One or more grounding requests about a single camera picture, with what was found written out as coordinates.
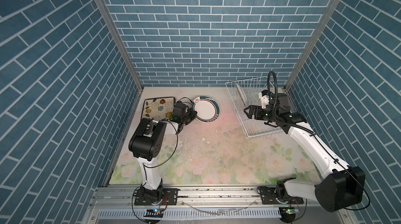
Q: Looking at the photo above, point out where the round white plate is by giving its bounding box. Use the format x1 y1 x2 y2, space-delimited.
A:
236 83 249 107
192 96 220 123

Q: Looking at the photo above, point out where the black square plate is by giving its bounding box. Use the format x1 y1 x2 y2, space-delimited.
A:
141 97 175 121

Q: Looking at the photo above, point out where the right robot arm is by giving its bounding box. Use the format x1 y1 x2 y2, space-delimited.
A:
244 90 366 213

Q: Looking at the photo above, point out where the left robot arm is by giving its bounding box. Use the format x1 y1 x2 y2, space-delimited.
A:
128 100 197 206

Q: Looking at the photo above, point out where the left corner metal profile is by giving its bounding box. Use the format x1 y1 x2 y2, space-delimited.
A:
94 0 144 93

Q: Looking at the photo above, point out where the corner metal profile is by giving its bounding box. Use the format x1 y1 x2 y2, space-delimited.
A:
284 0 341 91
94 0 144 93

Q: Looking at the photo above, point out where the right corner metal profile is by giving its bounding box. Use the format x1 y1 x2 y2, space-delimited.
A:
284 0 341 91

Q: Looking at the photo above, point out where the white wire dish rack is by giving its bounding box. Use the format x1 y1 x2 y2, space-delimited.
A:
226 77 297 138

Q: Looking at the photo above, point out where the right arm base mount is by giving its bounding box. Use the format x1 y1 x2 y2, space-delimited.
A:
256 186 304 205

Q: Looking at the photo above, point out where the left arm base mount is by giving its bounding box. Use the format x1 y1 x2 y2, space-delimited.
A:
134 187 179 206

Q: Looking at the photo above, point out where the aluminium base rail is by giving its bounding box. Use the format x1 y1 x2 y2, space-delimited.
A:
90 185 348 208

